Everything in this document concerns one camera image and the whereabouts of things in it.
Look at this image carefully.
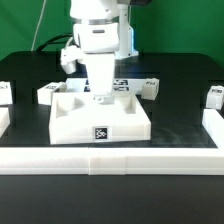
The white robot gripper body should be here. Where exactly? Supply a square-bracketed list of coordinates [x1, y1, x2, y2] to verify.
[85, 53, 115, 95]

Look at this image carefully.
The white square tabletop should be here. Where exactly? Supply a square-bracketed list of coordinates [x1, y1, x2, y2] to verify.
[49, 91, 151, 144]

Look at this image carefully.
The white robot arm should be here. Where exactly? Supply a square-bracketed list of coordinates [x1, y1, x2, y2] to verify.
[70, 0, 138, 103]

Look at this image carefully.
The sheet of fiducial markers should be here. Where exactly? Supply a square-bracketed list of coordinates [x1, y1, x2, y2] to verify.
[66, 78, 145, 95]

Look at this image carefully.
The white U-shaped fence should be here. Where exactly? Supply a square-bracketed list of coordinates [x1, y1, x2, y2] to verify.
[0, 107, 224, 176]

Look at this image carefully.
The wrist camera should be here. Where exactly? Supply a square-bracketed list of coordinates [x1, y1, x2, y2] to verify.
[60, 45, 84, 74]

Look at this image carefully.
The black cable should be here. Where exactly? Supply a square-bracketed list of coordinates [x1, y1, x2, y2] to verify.
[35, 33, 75, 53]

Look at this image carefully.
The white cable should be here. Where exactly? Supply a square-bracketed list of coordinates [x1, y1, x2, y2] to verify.
[30, 0, 47, 52]

